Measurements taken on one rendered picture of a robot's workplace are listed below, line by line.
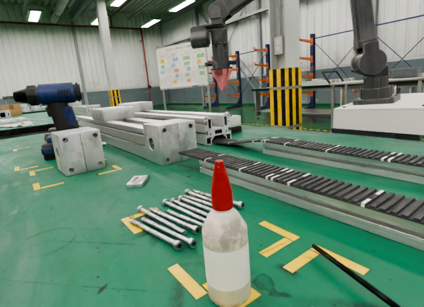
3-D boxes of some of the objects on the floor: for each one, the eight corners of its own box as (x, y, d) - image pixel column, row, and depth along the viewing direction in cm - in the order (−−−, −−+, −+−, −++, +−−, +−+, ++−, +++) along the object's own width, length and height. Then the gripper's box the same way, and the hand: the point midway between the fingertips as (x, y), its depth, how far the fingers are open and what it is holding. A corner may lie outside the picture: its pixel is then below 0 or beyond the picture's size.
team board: (159, 128, 701) (149, 48, 658) (172, 125, 741) (163, 49, 698) (207, 129, 617) (199, 37, 574) (219, 126, 656) (212, 39, 614)
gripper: (214, 42, 89) (217, 91, 93) (237, 43, 95) (240, 89, 99) (202, 46, 95) (206, 91, 98) (224, 47, 101) (227, 90, 104)
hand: (223, 88), depth 98 cm, fingers closed
